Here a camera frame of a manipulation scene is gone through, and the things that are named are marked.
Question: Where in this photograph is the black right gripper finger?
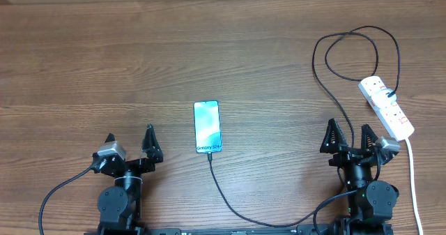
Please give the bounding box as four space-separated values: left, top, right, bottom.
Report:
361 124 378 151
320 119 348 154

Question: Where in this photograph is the Samsung Galaxy smartphone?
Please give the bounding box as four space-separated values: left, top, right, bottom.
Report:
193 100 222 153

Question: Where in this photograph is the black USB charging cable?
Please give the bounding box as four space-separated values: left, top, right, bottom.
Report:
206 25 401 228

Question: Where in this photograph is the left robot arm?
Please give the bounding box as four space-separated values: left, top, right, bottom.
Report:
92 124 163 234

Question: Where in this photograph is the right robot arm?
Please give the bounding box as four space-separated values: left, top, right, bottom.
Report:
313 119 401 234

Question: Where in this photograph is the white charger plug adapter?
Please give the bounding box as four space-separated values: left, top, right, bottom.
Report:
370 89 397 110

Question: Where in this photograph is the white power strip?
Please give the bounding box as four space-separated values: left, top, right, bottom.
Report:
358 76 415 142

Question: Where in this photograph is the white power strip cord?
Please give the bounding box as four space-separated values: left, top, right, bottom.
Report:
403 137 424 235

